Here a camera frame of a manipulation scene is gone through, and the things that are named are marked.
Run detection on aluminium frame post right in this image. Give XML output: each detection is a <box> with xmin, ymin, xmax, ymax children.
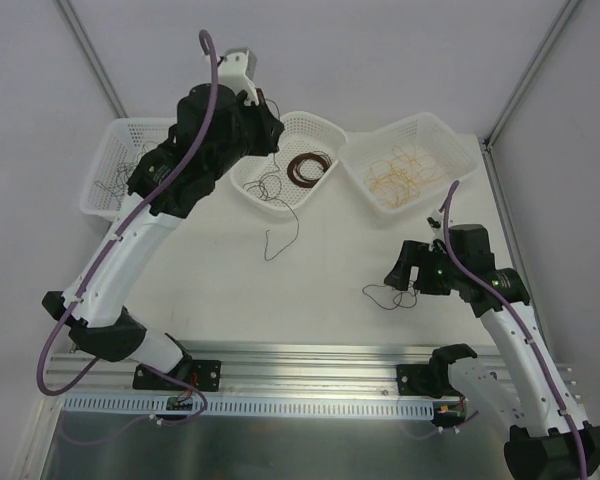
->
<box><xmin>484</xmin><ymin>0</ymin><xmax>585</xmax><ymax>151</ymax></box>

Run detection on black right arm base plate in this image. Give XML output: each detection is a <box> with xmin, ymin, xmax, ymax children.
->
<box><xmin>395</xmin><ymin>364</ymin><xmax>460</xmax><ymax>399</ymax></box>

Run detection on white slotted cable duct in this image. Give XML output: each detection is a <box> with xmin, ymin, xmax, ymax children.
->
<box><xmin>64</xmin><ymin>394</ymin><xmax>434</xmax><ymax>421</ymax></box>

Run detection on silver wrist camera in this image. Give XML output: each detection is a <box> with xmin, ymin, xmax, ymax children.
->
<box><xmin>218</xmin><ymin>47</ymin><xmax>260</xmax><ymax>105</ymax></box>
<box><xmin>427</xmin><ymin>209</ymin><xmax>446</xmax><ymax>252</ymax></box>

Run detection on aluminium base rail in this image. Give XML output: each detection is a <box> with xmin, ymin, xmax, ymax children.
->
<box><xmin>42</xmin><ymin>339</ymin><xmax>579</xmax><ymax>401</ymax></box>

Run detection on white basket middle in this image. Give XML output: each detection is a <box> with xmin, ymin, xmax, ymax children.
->
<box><xmin>229</xmin><ymin>111</ymin><xmax>347</xmax><ymax>218</ymax></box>

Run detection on small connector board right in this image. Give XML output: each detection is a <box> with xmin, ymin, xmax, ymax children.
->
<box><xmin>438</xmin><ymin>403</ymin><xmax>466</xmax><ymax>418</ymax></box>

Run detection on white basket right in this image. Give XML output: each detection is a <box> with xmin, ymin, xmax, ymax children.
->
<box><xmin>337</xmin><ymin>112</ymin><xmax>478</xmax><ymax>221</ymax></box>

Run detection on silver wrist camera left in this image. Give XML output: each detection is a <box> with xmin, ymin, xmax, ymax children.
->
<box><xmin>218</xmin><ymin>47</ymin><xmax>260</xmax><ymax>105</ymax></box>

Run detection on white basket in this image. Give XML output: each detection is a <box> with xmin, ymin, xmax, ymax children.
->
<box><xmin>79</xmin><ymin>117</ymin><xmax>175</xmax><ymax>221</ymax></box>
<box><xmin>229</xmin><ymin>111</ymin><xmax>347</xmax><ymax>218</ymax></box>
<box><xmin>337</xmin><ymin>112</ymin><xmax>478</xmax><ymax>221</ymax></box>

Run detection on brown wires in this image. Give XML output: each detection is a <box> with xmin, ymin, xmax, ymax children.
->
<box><xmin>243</xmin><ymin>169</ymin><xmax>287</xmax><ymax>206</ymax></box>

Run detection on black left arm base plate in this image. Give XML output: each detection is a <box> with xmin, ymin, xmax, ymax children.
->
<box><xmin>132</xmin><ymin>358</ymin><xmax>222</xmax><ymax>392</ymax></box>

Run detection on black thin wire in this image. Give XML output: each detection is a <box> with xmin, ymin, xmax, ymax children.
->
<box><xmin>93</xmin><ymin>142</ymin><xmax>154</xmax><ymax>209</ymax></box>

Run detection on brown wire coil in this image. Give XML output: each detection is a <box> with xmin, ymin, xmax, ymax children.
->
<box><xmin>285</xmin><ymin>152</ymin><xmax>333</xmax><ymax>189</ymax></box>

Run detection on white basket left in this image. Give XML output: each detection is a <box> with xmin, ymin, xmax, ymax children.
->
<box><xmin>79</xmin><ymin>117</ymin><xmax>175</xmax><ymax>221</ymax></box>

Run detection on small green circuit board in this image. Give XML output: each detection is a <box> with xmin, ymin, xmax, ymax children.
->
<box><xmin>166</xmin><ymin>397</ymin><xmax>195</xmax><ymax>411</ymax></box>

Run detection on orange wires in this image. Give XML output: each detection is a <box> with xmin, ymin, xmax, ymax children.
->
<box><xmin>363</xmin><ymin>144</ymin><xmax>454</xmax><ymax>211</ymax></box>

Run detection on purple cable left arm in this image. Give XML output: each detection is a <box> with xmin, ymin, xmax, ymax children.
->
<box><xmin>35</xmin><ymin>29</ymin><xmax>221</xmax><ymax>397</ymax></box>

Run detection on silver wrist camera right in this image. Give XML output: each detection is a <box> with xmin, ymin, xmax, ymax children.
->
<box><xmin>427</xmin><ymin>209</ymin><xmax>446</xmax><ymax>252</ymax></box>

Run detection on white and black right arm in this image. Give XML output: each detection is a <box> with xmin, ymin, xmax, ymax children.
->
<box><xmin>384</xmin><ymin>224</ymin><xmax>600</xmax><ymax>479</ymax></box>

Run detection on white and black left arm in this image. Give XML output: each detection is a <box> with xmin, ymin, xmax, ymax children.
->
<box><xmin>42</xmin><ymin>84</ymin><xmax>284</xmax><ymax>389</ymax></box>

